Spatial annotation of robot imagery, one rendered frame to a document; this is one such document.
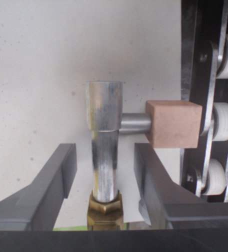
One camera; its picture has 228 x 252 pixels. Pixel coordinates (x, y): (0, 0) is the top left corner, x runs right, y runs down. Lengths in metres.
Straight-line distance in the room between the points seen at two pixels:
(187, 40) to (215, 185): 0.15
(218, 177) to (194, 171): 0.02
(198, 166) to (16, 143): 0.19
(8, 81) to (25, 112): 0.03
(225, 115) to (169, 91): 0.06
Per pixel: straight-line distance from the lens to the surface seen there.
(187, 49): 0.20
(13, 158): 0.19
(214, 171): 0.22
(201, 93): 0.20
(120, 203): 0.16
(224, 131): 0.20
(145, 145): 0.15
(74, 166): 0.16
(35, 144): 0.18
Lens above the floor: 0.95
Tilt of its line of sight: 75 degrees down
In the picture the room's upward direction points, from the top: 175 degrees clockwise
